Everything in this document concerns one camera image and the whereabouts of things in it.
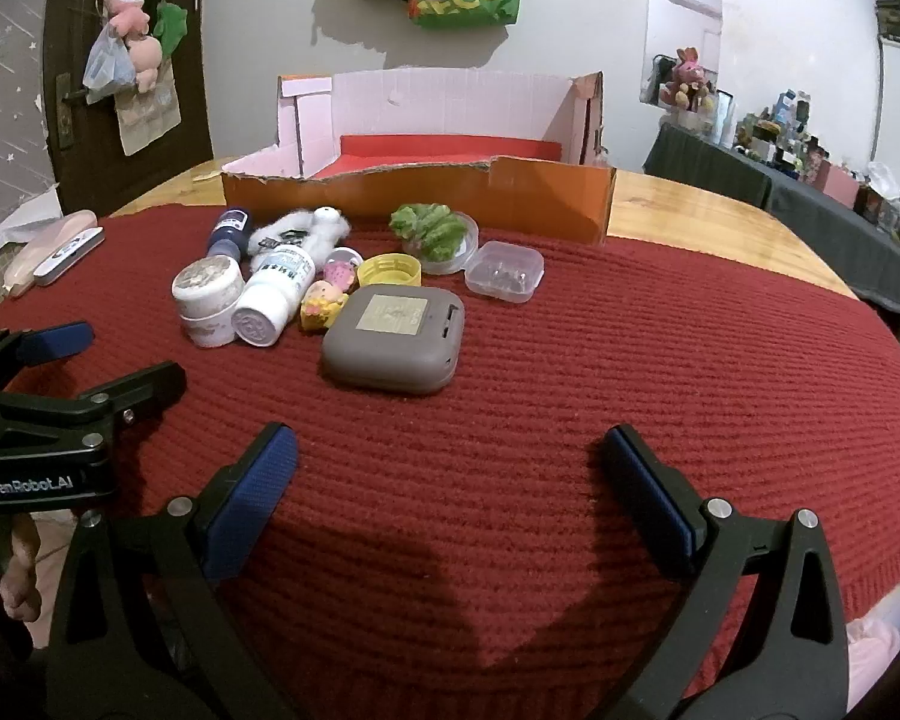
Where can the pink plush with face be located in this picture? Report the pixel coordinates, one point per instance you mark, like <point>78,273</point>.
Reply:
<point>127,11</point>

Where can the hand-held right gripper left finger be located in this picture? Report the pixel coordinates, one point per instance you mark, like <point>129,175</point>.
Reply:
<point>259,491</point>

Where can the clutter of bottles and boxes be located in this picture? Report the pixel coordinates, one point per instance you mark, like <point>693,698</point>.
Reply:
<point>795,135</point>

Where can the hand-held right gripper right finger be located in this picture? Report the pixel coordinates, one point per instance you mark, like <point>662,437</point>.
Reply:
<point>664,499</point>

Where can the small yellow toy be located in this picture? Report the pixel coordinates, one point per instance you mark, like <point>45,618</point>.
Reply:
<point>321,307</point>

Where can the grey square case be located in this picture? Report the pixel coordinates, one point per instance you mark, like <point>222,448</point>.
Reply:
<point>390,360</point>

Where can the pink bunny plush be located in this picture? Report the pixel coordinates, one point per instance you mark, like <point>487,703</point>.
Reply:
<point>686,75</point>

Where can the dark covered side table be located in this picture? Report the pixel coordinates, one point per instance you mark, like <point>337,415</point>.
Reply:
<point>817,217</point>

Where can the orange cardboard box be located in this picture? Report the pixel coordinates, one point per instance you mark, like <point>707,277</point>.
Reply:
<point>540,195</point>

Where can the clear plastic bag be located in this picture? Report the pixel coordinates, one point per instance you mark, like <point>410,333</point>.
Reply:
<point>105,67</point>

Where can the white fluffy toy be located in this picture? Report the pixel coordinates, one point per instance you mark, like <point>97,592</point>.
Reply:
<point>322,227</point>

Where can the green plush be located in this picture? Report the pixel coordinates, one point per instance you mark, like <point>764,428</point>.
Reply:
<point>172,26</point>

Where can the clear plastic small box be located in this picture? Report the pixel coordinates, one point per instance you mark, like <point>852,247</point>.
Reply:
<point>502,274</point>

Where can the white cream jar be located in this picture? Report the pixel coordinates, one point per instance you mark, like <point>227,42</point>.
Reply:
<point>206,291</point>

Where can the green fuzzy toy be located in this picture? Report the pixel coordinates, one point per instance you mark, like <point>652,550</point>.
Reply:
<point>427,229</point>

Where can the brown paper bag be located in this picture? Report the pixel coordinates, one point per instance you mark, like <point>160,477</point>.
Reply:
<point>150,120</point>

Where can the plain pink plush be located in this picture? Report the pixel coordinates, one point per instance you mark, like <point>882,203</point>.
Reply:
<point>148,64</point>

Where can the small cream tag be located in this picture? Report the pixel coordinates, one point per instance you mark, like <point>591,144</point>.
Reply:
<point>204,175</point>

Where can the pink cloth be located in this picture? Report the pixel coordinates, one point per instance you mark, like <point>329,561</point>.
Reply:
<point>874,656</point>

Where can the white plastic sheet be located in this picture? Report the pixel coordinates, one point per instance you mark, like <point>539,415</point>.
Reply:
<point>15,229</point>

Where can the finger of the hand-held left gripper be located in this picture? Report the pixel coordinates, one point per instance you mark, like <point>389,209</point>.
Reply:
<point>135,388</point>
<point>60,341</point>

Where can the white pill bottle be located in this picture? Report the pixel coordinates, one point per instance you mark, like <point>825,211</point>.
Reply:
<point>266,307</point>

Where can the person's left hand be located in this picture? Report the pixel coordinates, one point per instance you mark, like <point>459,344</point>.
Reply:
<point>21,577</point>

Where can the white flat device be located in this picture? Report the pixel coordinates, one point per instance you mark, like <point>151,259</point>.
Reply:
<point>67,255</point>

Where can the yellow lid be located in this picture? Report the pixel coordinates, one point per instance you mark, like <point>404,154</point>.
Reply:
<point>390,270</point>

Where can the wall mirror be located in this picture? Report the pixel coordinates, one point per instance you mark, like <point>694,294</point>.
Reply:
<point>682,30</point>

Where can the dark blue bottle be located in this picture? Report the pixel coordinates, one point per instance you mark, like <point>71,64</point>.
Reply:
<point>229,234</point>

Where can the pink toy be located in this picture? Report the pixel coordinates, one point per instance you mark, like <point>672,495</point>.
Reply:
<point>339,270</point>

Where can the red knitted cloth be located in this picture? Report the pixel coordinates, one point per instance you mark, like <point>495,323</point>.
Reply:
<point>570,360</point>

